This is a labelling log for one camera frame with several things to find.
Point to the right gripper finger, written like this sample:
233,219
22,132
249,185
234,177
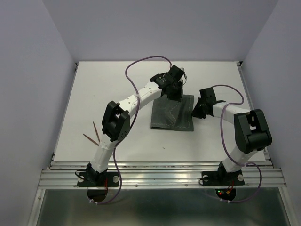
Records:
197,110
202,114

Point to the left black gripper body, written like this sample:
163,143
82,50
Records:
174,84

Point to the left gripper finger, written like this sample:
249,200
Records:
180,90
172,93

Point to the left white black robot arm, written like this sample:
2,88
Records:
118,116

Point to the copper knife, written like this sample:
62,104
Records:
90,139

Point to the aluminium right side rail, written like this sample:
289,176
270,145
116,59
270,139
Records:
250,103

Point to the grey cloth napkin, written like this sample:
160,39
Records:
172,115

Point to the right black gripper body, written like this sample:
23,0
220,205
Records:
203,104

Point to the aluminium rail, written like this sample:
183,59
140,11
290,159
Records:
250,103
160,175

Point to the copper fork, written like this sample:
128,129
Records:
96,132

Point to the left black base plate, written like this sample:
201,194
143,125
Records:
106,179

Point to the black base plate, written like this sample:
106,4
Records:
222,178
106,179

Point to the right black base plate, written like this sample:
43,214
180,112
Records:
222,178

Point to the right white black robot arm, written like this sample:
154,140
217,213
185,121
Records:
251,134

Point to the aluminium front rail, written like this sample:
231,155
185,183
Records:
160,175

